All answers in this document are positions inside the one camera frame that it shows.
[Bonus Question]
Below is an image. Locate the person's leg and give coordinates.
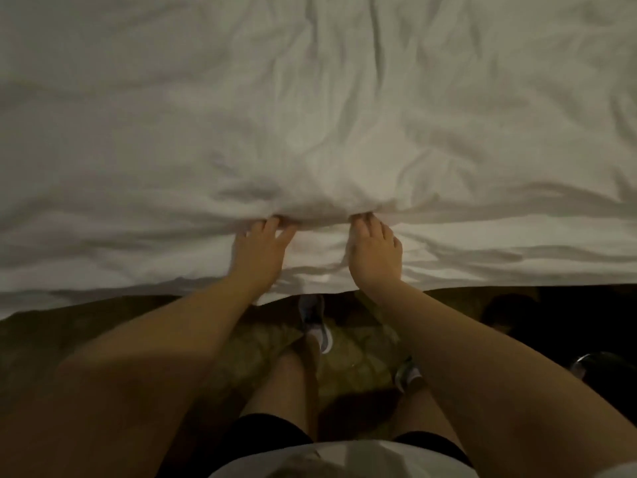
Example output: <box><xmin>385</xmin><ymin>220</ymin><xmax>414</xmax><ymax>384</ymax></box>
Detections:
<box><xmin>239</xmin><ymin>338</ymin><xmax>322</xmax><ymax>442</ymax></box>
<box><xmin>390</xmin><ymin>378</ymin><xmax>464</xmax><ymax>449</ymax></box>

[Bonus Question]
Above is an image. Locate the person's left hand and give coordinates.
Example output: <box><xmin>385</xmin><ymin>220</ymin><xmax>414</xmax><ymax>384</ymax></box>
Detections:
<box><xmin>230</xmin><ymin>214</ymin><xmax>301</xmax><ymax>297</ymax></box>

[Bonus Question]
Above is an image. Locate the person's right forearm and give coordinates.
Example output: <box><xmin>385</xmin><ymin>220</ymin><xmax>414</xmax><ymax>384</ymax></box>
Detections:
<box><xmin>368</xmin><ymin>278</ymin><xmax>637</xmax><ymax>478</ymax></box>

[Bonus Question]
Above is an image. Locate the white duvet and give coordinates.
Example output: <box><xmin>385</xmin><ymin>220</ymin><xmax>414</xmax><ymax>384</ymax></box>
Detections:
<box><xmin>0</xmin><ymin>0</ymin><xmax>637</xmax><ymax>321</ymax></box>

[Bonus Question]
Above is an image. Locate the person's white printed shirt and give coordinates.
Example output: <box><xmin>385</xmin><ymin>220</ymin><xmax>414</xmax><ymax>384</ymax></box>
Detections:
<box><xmin>207</xmin><ymin>439</ymin><xmax>637</xmax><ymax>478</ymax></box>

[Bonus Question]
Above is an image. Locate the person's left dark sneaker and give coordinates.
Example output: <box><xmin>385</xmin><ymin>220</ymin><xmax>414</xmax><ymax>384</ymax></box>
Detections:
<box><xmin>297</xmin><ymin>292</ymin><xmax>336</xmax><ymax>357</ymax></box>

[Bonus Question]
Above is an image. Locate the person's right hand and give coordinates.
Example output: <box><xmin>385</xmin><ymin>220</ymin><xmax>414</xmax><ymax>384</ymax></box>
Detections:
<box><xmin>344</xmin><ymin>212</ymin><xmax>405</xmax><ymax>297</ymax></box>

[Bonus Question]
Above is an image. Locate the person's left leg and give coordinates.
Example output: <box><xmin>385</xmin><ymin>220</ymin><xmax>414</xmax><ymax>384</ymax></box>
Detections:
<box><xmin>239</xmin><ymin>338</ymin><xmax>322</xmax><ymax>442</ymax></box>

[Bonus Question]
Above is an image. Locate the person's left forearm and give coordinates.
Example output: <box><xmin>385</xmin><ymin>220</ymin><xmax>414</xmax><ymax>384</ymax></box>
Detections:
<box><xmin>0</xmin><ymin>278</ymin><xmax>275</xmax><ymax>478</ymax></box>

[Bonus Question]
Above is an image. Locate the person's right leg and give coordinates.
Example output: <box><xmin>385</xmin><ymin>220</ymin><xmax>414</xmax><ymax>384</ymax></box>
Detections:
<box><xmin>390</xmin><ymin>378</ymin><xmax>464</xmax><ymax>449</ymax></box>

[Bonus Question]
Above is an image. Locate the black trash bin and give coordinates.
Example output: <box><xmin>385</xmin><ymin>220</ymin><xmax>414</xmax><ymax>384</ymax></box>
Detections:
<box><xmin>569</xmin><ymin>350</ymin><xmax>637</xmax><ymax>426</ymax></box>

